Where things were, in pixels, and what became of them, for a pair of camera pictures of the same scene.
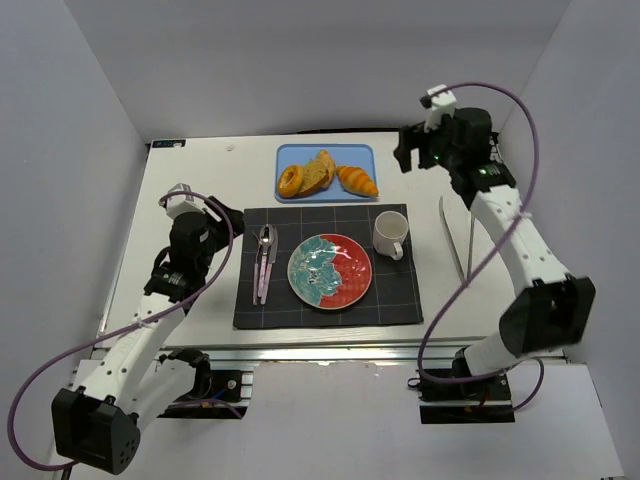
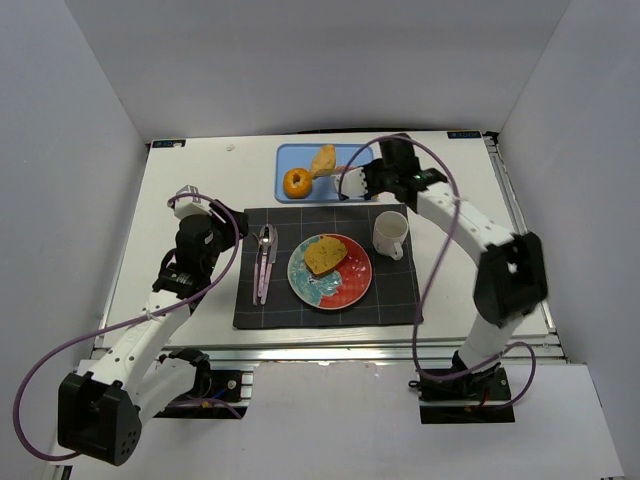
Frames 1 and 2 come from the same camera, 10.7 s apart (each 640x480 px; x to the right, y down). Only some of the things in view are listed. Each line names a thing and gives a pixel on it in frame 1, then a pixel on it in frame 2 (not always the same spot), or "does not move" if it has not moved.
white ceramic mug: [390, 229] does not move
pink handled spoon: [266, 236] does not move
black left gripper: [226, 220] does not move
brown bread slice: [315, 178] → [324, 254]
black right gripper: [409, 145] → [373, 175]
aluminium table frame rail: [240, 354] does not move
